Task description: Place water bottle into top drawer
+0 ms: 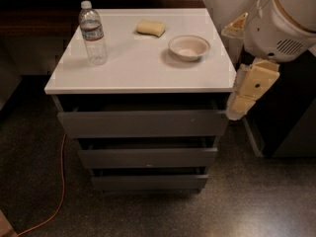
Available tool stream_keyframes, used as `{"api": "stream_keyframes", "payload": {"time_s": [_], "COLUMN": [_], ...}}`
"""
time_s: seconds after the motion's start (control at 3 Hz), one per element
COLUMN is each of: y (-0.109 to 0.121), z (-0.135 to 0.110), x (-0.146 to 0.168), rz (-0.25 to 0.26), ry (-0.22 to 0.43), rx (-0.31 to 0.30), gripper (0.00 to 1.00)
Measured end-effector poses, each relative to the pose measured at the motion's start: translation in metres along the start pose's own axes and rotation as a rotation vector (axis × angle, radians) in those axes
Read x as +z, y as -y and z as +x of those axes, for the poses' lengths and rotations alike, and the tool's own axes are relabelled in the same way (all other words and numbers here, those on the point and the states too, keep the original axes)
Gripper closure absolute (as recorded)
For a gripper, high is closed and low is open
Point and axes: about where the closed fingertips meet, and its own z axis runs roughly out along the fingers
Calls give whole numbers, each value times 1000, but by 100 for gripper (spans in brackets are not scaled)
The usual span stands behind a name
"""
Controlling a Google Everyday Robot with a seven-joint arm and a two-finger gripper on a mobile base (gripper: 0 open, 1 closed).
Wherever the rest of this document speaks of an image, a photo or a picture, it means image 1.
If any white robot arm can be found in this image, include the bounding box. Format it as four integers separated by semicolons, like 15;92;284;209
221;0;316;120

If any clear plastic water bottle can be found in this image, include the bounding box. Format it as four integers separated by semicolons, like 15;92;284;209
78;0;108;65

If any white top drawer cabinet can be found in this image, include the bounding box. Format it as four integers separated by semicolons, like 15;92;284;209
43;7;238;194

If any orange floor cable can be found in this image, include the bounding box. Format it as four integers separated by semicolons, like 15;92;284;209
16;132;68;237

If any grey drawer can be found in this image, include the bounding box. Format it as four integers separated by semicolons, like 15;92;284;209
78;137;217;169
92;167;208;192
58;105;228;138

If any grey middle drawer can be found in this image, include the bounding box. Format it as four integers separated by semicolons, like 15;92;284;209
78;137;217;169

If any dark wooden bench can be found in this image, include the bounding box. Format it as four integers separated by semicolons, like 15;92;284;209
0;0;205;37

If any yellow sponge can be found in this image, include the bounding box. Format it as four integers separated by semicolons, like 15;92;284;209
136;20;166;38

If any dark cabinet at right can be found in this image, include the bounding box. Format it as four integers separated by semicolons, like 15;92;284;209
243;51;316;158

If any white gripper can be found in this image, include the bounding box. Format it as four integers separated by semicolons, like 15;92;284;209
221;0;316;120

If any grey bottom drawer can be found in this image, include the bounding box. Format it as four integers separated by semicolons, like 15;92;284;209
92;167;208;192

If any white paper bowl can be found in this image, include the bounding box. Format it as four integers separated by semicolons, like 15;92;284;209
168;36;210;62

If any grey top drawer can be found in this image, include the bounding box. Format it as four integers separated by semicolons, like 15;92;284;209
58;105;228;138

